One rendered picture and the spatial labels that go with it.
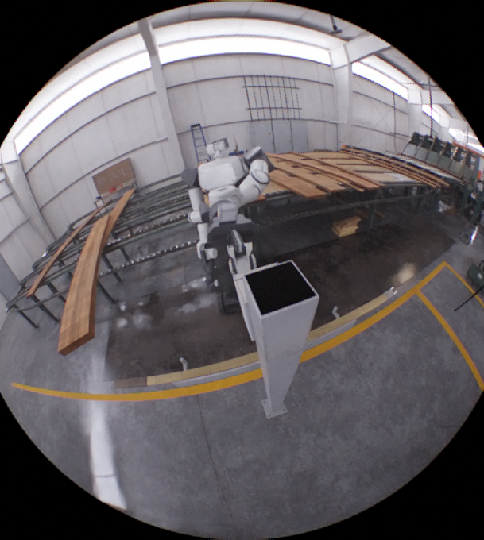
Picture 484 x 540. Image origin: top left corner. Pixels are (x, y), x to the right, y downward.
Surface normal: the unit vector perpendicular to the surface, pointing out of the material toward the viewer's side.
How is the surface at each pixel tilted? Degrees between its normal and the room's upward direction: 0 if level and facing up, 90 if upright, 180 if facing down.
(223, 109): 91
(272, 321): 90
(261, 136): 90
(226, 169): 78
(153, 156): 88
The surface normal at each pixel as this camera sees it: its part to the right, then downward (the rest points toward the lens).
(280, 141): 0.26, 0.61
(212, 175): -0.29, 0.50
